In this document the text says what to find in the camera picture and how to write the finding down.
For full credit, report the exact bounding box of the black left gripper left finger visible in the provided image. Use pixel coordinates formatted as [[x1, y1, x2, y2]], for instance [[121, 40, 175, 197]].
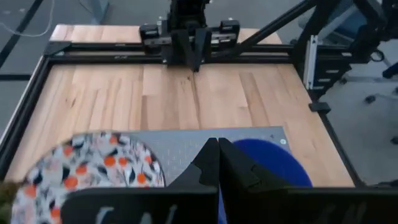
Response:
[[60, 138, 220, 224]]

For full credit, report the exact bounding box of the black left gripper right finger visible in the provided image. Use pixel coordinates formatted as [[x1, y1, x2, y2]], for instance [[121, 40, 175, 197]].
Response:
[[218, 138, 398, 224]]

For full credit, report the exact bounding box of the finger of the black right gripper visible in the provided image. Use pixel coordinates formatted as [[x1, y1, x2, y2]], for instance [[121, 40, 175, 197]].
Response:
[[174, 29, 195, 68], [193, 28, 213, 73]]

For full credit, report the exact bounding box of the dark blue plastic bowl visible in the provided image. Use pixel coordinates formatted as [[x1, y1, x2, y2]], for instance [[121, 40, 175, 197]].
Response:
[[231, 138, 313, 188]]

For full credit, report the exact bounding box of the floral patterned ceramic bowl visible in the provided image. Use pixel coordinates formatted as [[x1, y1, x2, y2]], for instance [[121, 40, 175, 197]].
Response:
[[11, 132, 167, 224]]

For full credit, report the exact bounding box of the grey perforated metal shelf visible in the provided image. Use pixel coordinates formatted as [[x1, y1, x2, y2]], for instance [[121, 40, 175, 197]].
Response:
[[126, 126, 293, 187]]

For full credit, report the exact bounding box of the grey desk foot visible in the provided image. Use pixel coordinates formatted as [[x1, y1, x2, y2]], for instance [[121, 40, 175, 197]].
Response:
[[79, 0, 110, 25]]

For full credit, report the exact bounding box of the blue grey office chair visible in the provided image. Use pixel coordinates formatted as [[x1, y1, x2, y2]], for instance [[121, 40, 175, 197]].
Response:
[[323, 0, 398, 146]]

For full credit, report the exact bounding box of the silver metal bracket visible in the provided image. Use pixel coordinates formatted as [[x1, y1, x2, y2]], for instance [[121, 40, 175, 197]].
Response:
[[303, 34, 320, 91]]

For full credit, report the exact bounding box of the long white cable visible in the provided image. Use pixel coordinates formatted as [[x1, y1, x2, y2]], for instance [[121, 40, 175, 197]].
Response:
[[0, 0, 55, 37]]

